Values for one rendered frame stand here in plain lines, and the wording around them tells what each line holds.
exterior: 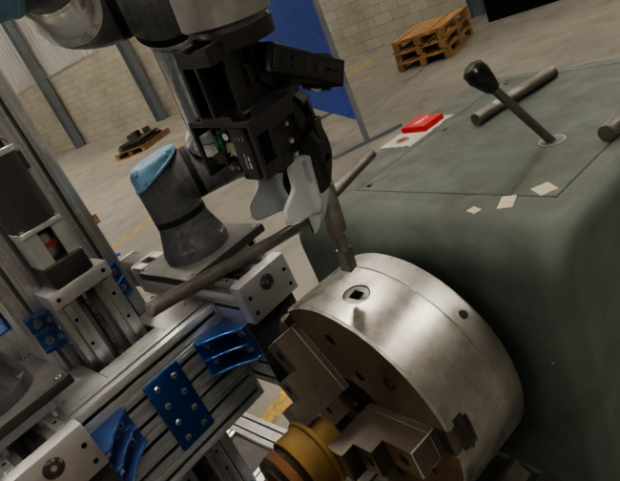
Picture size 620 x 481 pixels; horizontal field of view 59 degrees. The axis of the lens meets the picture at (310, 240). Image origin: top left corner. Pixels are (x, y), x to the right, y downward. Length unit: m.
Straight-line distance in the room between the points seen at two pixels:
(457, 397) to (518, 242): 0.18
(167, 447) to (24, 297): 0.42
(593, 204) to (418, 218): 0.21
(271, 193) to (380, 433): 0.30
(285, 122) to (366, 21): 11.71
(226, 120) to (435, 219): 0.36
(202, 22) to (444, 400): 0.43
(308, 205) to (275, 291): 0.65
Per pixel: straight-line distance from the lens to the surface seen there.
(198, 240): 1.19
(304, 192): 0.51
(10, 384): 1.09
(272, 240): 0.51
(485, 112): 1.00
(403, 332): 0.62
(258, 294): 1.13
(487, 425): 0.68
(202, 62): 0.44
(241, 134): 0.45
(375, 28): 12.12
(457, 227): 0.69
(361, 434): 0.68
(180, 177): 1.17
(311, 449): 0.68
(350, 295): 0.66
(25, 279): 1.26
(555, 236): 0.63
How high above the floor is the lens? 1.56
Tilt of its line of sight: 23 degrees down
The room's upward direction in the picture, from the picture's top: 24 degrees counter-clockwise
